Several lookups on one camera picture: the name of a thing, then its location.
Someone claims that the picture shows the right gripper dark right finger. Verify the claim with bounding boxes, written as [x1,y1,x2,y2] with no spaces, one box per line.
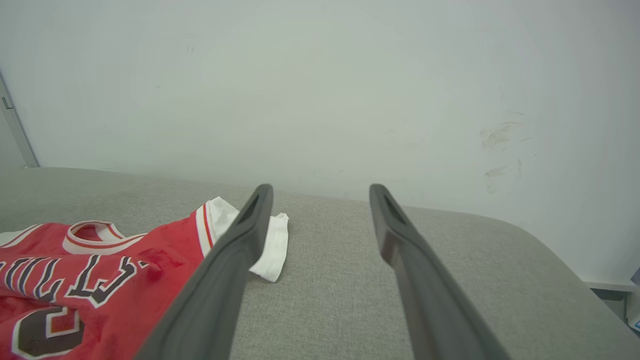
[369,183,511,360]

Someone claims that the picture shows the red basketball jersey white sleeves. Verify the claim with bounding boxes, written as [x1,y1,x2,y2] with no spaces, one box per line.
[0,196,290,360]

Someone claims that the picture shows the grey ledge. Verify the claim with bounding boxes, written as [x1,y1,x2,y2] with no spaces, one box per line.
[582,279,640,293]

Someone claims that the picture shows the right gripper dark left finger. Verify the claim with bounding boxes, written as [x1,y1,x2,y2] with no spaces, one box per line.
[134,183,275,360]

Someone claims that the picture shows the grey door frame strip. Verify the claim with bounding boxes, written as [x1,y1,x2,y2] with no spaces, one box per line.
[0,70,40,169]

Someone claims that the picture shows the blue white object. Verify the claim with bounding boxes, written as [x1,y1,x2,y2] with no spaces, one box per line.
[625,267,640,333]

